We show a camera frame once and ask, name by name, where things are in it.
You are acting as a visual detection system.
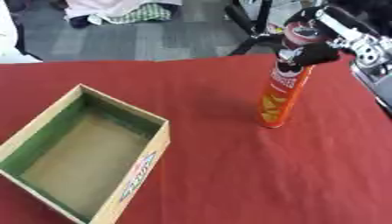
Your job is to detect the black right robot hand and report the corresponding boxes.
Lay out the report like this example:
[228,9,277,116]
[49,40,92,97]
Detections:
[276,4,382,68]

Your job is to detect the white table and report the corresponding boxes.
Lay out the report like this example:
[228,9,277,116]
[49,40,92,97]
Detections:
[0,0,45,64]

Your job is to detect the black tripod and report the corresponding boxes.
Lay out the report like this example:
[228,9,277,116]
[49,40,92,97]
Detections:
[223,0,288,56]

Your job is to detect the orange red chip can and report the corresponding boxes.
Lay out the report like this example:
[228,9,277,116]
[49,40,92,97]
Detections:
[257,19,331,129]

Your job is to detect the tan cardboard box green inside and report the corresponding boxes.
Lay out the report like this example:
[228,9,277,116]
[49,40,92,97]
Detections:
[0,83,172,224]

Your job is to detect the green white checked cloth pile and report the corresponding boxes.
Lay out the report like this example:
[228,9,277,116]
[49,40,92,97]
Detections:
[62,0,184,29]

